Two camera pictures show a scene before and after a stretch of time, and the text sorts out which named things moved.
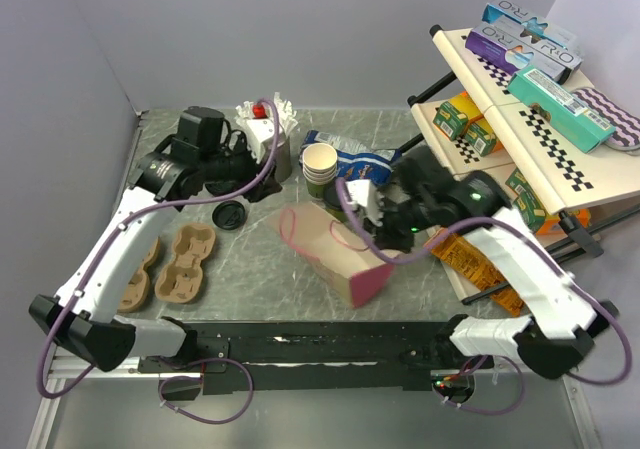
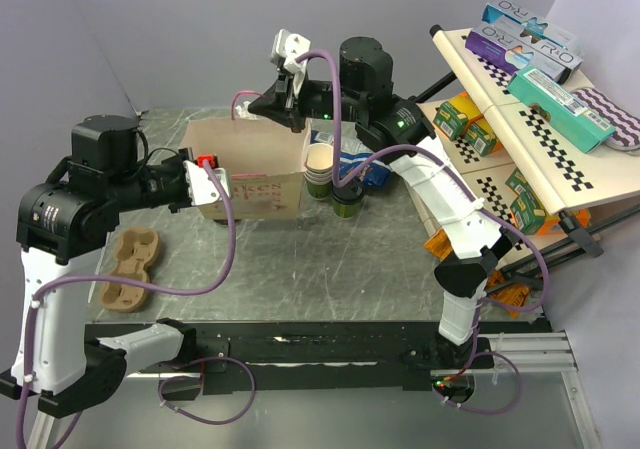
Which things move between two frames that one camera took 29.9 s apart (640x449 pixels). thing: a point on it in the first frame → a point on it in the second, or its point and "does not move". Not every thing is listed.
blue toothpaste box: (528, 21) does not move
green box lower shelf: (527, 202) does not move
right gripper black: (385, 236) → (273, 106)
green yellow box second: (480, 136) does not move
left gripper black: (253, 167) → (178, 161)
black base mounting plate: (236, 357) does not move
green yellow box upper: (453, 117) does not move
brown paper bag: (333, 248) → (265, 161)
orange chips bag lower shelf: (551, 227) does not move
